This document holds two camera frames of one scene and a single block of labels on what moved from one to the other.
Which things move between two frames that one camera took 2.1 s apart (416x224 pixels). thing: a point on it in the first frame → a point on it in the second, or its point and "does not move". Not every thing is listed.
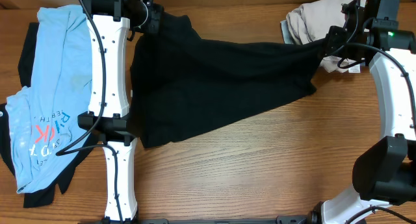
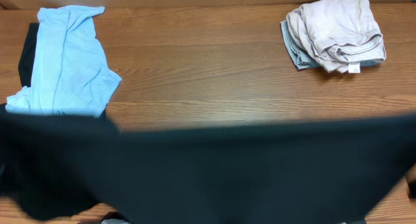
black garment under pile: x=27 y=59 does not move
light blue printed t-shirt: x=50 y=119 does not move
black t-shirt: x=181 y=83 → x=335 y=172
